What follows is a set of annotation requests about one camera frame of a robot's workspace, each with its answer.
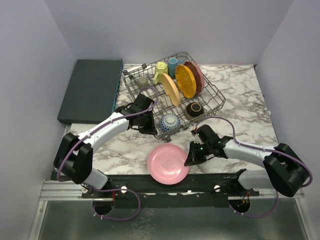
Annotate pink polka dot plate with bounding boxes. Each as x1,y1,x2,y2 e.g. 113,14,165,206
184,61,205,95

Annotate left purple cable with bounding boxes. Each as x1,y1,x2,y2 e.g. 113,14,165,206
56,86,159,222

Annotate small grey-brown cup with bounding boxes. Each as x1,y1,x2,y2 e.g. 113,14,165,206
136,76,149,90

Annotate yellow plate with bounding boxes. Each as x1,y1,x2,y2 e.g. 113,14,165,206
175,64,197,99

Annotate plain pink round plate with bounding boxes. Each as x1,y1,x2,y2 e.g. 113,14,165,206
147,143,190,185

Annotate red and blue patterned bowl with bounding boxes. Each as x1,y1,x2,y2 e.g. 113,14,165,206
159,113,181,132

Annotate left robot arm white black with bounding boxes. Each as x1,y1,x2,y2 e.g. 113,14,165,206
53,93,158,198

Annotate purple cable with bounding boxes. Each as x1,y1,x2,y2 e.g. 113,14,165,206
56,86,159,222
193,116,314,219

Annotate tan orange round plate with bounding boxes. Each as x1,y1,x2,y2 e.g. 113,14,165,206
160,73,181,107

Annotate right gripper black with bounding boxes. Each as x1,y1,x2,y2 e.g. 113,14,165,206
185,140,212,167

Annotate dark patterned bowl cream inside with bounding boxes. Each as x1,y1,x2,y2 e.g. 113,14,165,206
184,102,204,120

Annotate dark grey flat box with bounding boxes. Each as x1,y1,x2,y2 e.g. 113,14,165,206
57,59,124,124

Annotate cream mug yellow handle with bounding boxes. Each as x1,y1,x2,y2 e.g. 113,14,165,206
152,61,168,84

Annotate grey wire dish rack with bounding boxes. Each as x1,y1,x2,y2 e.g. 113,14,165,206
122,51,226,142

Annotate blue mug white inside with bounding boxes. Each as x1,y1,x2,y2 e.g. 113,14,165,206
167,57,184,79

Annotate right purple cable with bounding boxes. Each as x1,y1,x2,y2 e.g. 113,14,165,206
193,116,314,219

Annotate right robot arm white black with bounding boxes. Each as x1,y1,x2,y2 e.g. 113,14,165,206
184,124,310,197

